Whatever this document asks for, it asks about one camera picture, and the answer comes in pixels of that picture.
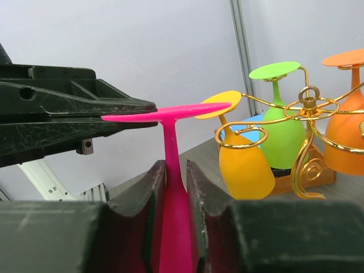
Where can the gold wire glass rack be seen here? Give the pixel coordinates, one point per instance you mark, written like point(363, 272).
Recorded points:
point(316, 111)

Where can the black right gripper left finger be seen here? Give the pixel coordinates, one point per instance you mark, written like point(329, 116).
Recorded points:
point(122, 235)

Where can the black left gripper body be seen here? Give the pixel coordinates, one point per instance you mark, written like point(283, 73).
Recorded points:
point(17, 90)

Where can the yellow plastic wine glass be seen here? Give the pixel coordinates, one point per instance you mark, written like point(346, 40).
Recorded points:
point(246, 172)

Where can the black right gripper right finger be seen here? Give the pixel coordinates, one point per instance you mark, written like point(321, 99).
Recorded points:
point(229, 235)

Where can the blue patterned cloth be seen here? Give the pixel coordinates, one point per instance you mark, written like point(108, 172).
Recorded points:
point(251, 135)

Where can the green plastic wine glass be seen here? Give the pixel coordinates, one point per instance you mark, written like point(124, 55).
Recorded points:
point(284, 138)

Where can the wooden compartment tray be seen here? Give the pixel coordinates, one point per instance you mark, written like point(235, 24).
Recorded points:
point(315, 173)

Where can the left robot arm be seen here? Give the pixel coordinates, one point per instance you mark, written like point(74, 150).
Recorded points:
point(41, 176)

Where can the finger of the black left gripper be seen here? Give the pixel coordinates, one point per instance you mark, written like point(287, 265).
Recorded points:
point(78, 92)
point(24, 142)

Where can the orange plastic wine glass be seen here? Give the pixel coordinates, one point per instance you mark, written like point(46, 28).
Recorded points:
point(344, 128)

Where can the pink plastic wine glass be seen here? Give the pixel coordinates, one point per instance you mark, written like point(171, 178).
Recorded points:
point(175, 251)

